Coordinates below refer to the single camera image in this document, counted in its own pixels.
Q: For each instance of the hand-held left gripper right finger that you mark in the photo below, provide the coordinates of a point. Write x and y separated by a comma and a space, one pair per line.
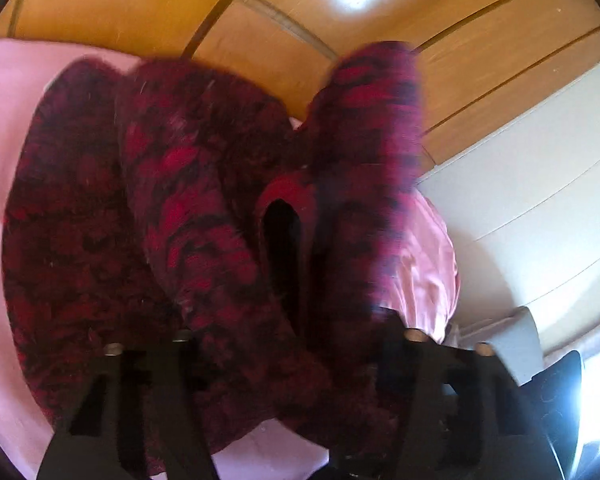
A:
396, 357

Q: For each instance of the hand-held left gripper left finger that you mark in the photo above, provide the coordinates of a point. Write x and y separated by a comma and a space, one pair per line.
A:
114, 385

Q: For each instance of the red black patterned knit sweater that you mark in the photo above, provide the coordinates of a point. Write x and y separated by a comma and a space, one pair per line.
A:
80, 260

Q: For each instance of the grey pad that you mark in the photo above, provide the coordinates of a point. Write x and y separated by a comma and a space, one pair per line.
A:
517, 345

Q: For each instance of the wooden panelled headboard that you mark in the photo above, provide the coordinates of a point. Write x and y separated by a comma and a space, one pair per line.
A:
105, 10

